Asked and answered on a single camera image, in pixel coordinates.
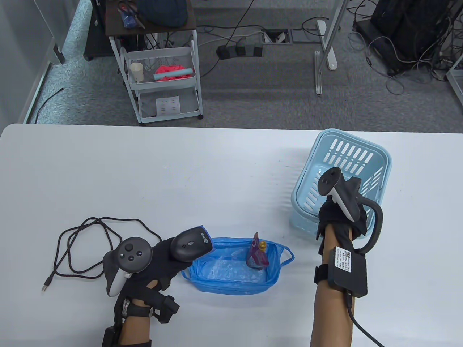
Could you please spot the white paper cup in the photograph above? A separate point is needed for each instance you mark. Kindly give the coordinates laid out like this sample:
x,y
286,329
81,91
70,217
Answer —
x,y
137,72

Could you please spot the black equipment pile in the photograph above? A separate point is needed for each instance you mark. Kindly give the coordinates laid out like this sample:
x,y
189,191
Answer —
x,y
408,25

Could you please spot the white desk leg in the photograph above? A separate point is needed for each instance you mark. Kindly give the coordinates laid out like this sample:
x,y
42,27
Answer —
x,y
327,39

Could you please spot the red ketchup package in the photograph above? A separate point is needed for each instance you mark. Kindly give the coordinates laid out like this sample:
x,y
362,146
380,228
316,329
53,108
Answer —
x,y
257,256

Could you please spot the pink cloth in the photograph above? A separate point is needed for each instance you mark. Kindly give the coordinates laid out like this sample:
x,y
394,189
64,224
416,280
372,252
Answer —
x,y
168,70

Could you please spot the black cabinet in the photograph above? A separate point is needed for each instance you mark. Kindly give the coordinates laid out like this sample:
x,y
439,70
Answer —
x,y
96,36

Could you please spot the white utility cart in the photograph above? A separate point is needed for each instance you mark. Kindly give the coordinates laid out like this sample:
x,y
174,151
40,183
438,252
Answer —
x,y
152,30

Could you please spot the grey black hand controller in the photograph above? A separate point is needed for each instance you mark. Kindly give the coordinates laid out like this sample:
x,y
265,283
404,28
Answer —
x,y
132,255
329,180

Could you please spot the person's left forearm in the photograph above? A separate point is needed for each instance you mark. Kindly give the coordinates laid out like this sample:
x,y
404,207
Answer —
x,y
135,330

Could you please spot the printed paper sheet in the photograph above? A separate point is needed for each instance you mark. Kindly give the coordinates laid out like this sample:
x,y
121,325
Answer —
x,y
168,105

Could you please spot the black blue barcode scanner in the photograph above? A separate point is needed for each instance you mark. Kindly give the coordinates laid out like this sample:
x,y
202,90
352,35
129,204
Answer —
x,y
190,245

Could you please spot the person's right hand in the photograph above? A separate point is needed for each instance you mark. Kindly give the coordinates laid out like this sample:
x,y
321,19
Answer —
x,y
336,218

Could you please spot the light blue plastic basket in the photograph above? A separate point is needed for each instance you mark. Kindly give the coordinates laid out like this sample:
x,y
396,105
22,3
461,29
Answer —
x,y
322,155

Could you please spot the person's right forearm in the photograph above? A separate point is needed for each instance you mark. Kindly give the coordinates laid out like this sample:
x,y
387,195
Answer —
x,y
331,314

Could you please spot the person's left hand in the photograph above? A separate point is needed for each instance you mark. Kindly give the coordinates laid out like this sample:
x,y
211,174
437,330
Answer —
x,y
162,267

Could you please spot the dark blue fabric bag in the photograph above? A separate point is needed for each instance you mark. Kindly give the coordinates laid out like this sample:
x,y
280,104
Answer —
x,y
162,12

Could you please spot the white metal frame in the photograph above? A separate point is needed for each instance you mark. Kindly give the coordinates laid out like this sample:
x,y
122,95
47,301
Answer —
x,y
455,77

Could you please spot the blue plastic bag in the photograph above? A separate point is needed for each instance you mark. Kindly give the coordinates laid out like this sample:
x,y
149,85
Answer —
x,y
231,280

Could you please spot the teal tube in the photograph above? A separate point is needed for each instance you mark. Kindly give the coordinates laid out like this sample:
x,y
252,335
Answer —
x,y
173,74

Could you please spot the floor socket box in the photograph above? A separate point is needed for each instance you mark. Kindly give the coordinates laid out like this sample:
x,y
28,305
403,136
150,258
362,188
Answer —
x,y
276,37

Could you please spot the grey metal rail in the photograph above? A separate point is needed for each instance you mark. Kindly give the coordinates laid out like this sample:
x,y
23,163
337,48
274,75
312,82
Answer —
x,y
318,72

